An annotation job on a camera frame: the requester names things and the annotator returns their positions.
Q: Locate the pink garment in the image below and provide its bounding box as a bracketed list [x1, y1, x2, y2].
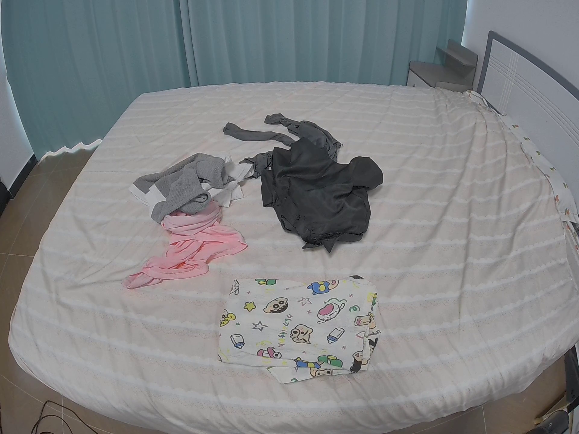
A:
[122, 208, 248, 290]

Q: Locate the thin black cable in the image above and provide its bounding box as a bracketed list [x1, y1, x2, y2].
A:
[36, 401, 91, 434]

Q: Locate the grey bedside table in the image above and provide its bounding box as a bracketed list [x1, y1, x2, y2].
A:
[406, 40, 479, 91]

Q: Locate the grey and white garment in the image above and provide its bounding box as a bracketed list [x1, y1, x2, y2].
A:
[129, 153, 254, 224]

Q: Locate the bed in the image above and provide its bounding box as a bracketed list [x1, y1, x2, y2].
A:
[8, 30, 579, 425]

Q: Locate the blue-green curtain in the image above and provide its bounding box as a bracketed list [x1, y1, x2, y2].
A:
[176, 0, 469, 88]
[0, 0, 200, 155]

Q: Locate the white printed pyjama top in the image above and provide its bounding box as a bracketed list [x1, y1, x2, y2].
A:
[217, 276, 382, 385]

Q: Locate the black shirt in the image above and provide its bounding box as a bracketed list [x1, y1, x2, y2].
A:
[260, 139, 384, 254]

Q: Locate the dark grey garment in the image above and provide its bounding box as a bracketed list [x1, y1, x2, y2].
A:
[223, 113, 343, 181]

